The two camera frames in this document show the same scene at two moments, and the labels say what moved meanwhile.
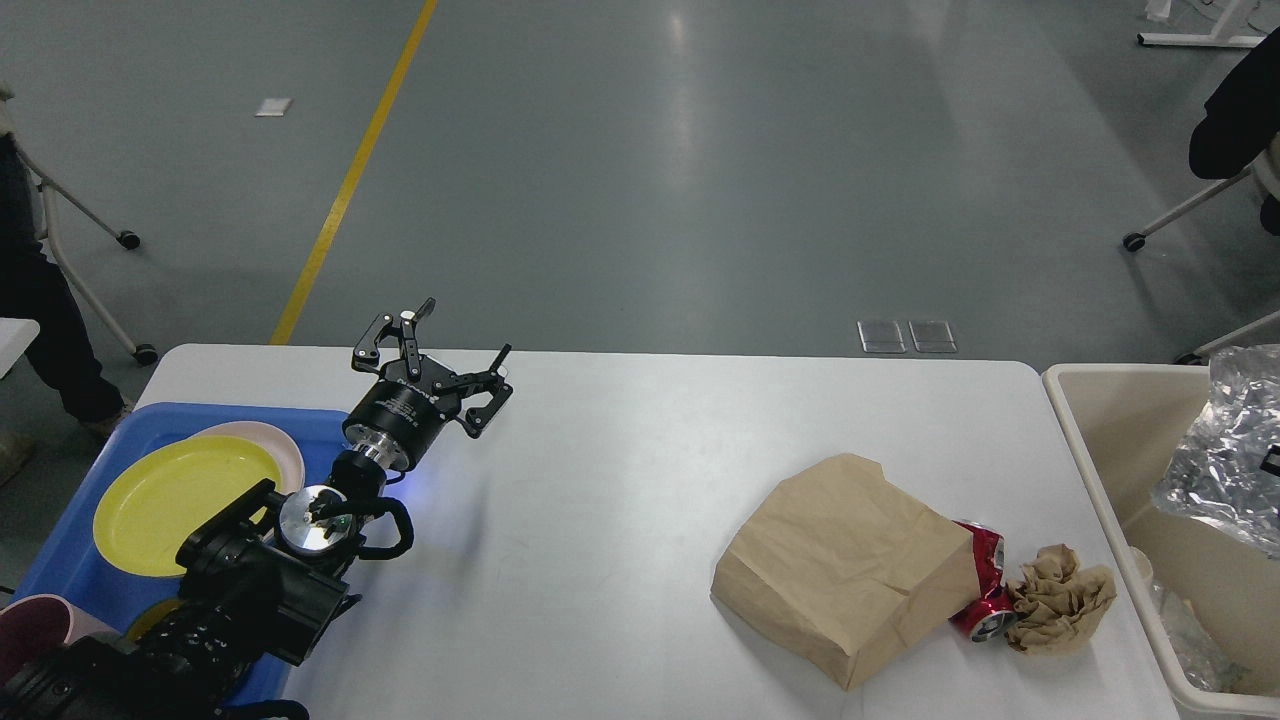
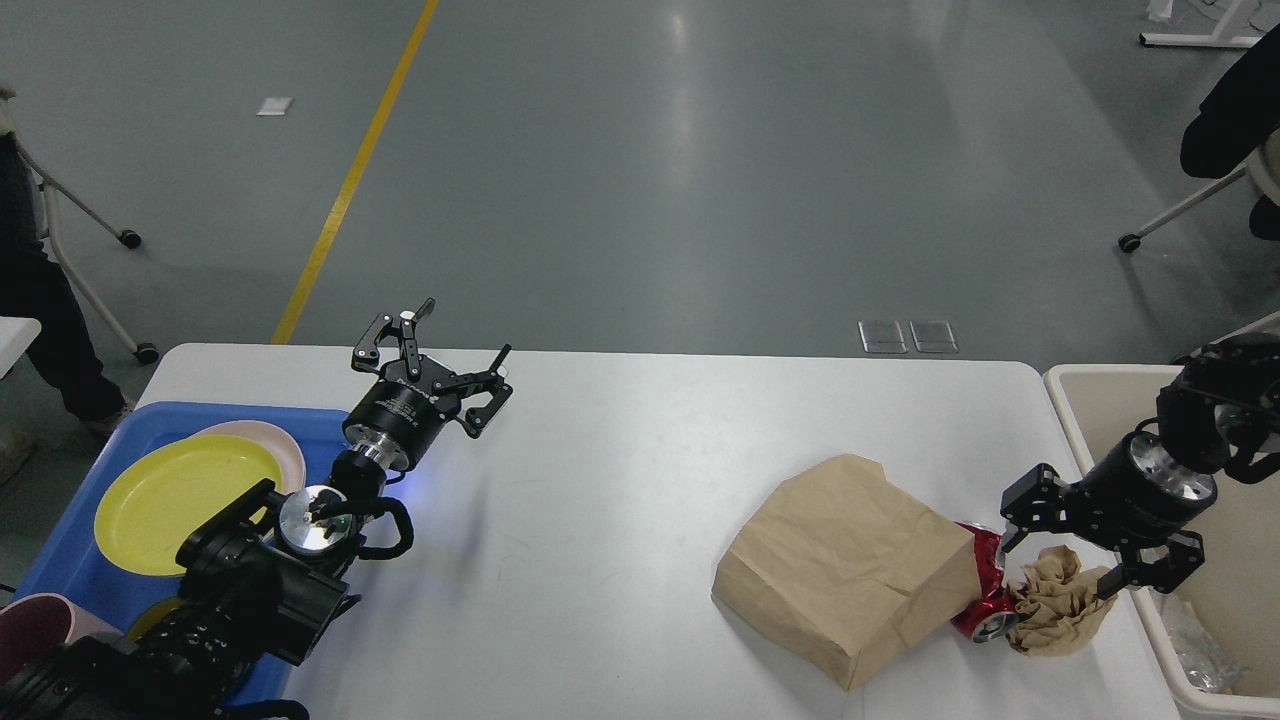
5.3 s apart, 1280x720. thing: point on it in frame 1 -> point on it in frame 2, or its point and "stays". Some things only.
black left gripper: x=400 y=416 stays
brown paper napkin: x=1057 y=602 stays
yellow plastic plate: x=152 y=504 stays
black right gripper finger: x=1271 y=460 -> x=1138 y=494
